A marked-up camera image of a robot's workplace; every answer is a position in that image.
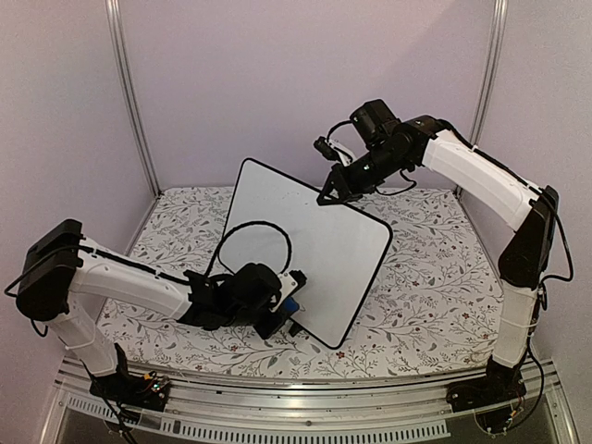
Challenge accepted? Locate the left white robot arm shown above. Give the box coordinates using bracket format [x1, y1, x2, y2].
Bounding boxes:
[5, 219, 306, 401]

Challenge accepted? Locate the left aluminium corner post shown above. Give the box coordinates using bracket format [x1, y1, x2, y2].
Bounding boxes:
[105, 0, 162, 198]

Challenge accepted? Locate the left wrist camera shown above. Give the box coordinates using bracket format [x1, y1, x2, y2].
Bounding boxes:
[289, 270, 307, 290]

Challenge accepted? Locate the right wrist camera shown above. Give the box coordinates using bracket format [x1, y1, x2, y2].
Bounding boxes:
[313, 136, 339, 162]

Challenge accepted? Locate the floral patterned table mat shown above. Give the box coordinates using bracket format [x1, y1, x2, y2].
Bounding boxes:
[87, 185, 528, 379]

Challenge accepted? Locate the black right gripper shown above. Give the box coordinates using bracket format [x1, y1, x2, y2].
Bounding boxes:
[315, 144, 408, 207]

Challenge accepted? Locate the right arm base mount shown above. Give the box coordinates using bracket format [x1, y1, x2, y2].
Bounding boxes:
[446, 361, 526, 413]

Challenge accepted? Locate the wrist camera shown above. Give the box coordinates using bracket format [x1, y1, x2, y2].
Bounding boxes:
[313, 136, 339, 162]
[289, 270, 307, 290]

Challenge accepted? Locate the small black-framed whiteboard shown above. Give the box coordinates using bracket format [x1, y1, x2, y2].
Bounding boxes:
[219, 158, 393, 350]

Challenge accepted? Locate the aluminium corner post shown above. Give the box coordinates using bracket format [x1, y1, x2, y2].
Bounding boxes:
[455, 0, 509, 195]
[105, 0, 162, 198]

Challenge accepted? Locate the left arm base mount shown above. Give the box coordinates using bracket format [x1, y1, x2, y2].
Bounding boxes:
[90, 370, 171, 412]

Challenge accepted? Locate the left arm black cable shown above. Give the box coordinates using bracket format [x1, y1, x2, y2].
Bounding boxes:
[205, 220, 295, 278]

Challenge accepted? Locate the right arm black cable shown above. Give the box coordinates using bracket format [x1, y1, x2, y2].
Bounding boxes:
[326, 119, 417, 195]

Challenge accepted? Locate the right aluminium corner post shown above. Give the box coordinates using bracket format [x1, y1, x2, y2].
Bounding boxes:
[455, 0, 509, 195]

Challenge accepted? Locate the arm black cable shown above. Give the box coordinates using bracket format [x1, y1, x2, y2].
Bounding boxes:
[326, 119, 417, 195]
[205, 220, 295, 278]

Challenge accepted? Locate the blue whiteboard eraser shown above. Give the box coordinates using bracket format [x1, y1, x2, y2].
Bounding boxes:
[281, 298, 300, 316]

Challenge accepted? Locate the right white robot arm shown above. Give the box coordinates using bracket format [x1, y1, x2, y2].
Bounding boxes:
[314, 99, 559, 368]

